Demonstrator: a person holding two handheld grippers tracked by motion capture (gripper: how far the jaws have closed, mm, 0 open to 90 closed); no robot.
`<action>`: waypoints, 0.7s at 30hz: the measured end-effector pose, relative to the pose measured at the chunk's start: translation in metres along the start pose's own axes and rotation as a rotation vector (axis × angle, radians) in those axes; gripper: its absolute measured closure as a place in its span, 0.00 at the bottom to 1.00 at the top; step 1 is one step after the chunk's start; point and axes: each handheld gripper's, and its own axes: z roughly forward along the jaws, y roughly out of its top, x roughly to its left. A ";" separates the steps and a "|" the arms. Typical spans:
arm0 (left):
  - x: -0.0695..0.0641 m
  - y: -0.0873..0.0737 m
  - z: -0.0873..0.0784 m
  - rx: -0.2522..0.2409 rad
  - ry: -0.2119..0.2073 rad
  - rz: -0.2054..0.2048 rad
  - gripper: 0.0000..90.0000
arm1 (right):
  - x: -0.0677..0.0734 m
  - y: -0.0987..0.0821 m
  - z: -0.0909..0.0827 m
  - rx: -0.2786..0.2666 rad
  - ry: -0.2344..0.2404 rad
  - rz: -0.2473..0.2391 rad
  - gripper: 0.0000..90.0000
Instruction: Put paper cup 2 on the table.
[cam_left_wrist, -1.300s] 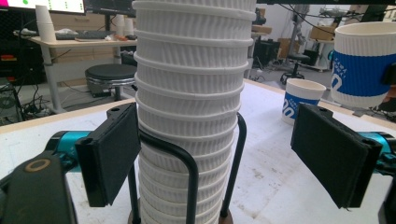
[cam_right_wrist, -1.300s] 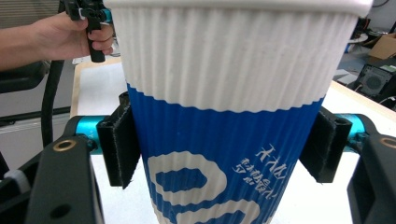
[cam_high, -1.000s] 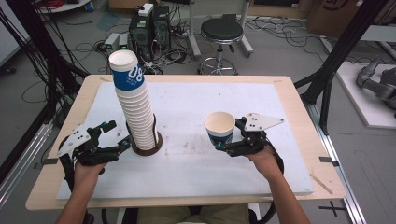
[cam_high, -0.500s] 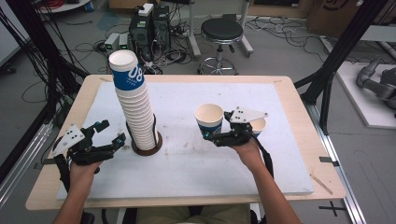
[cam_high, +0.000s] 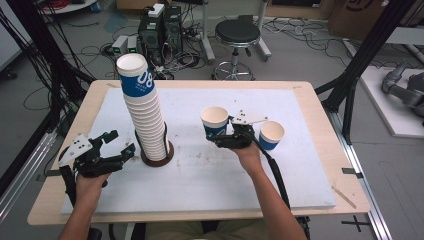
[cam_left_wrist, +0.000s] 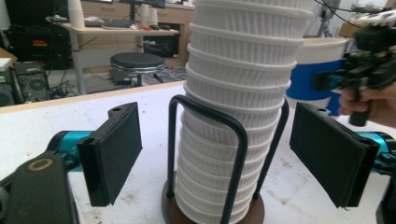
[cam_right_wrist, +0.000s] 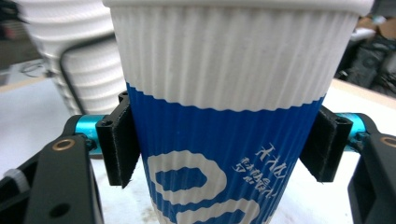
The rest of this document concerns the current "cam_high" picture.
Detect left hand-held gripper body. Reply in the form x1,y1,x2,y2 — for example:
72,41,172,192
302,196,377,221
58,133,132,179

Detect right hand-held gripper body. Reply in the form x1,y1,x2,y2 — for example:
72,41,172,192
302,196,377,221
213,109,269,150

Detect blue white paper cup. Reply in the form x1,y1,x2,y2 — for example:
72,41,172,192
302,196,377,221
258,120,286,151
199,105,230,138

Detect black wire cup holder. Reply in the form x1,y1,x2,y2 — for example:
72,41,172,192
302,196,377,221
134,121,175,168

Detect stack of white paper cups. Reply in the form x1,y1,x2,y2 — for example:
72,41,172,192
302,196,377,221
115,52,168,163

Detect person's right hand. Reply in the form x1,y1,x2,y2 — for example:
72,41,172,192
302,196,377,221
229,143,264,176

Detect person's left hand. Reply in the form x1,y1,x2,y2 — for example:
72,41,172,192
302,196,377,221
75,171,111,204

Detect white foam mat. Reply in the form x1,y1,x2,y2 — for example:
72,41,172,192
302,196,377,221
60,87,337,214

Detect black round stool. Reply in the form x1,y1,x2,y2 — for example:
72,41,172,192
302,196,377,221
213,19,263,81

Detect person's khaki pants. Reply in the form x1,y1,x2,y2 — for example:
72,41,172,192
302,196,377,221
143,219,268,240

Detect grey power supply box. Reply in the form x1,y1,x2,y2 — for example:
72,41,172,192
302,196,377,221
111,34,129,56
126,34,138,54

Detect black computer tower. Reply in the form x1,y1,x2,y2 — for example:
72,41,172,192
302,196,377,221
163,6,184,54
138,14,166,66

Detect white box device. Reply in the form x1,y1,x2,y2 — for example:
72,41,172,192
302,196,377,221
147,3,166,18

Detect brown cardboard box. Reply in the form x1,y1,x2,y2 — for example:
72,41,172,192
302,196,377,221
328,0,389,41

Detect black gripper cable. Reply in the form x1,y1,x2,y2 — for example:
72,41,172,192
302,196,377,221
59,164,78,208
246,131,291,209

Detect black cable bundle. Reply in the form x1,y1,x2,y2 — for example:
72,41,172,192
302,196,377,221
0,0,94,134

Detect black metal frame post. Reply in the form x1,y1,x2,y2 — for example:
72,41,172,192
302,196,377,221
314,0,418,144

